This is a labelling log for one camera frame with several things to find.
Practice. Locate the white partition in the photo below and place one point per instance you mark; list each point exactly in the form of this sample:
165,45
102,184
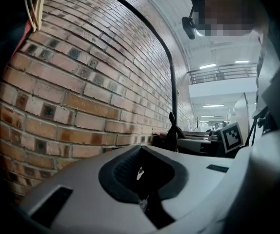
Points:
241,111

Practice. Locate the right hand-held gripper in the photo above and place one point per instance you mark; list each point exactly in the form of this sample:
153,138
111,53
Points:
231,138

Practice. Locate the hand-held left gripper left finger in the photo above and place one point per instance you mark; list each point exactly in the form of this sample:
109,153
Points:
81,179

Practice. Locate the dark brown metal-framed cart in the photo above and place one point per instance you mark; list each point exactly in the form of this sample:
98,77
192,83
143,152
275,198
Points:
193,144

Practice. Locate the person's head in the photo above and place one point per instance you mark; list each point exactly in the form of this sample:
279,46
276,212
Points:
230,11

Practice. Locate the black head-worn camera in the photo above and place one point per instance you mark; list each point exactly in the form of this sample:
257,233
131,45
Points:
188,27

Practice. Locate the metal balcony railing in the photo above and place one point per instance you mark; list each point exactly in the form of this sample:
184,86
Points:
223,73

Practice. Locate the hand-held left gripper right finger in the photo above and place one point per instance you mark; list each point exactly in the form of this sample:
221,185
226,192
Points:
203,179

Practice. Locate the ceiling light panel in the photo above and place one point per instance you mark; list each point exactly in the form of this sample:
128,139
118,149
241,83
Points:
215,106
242,62
207,66

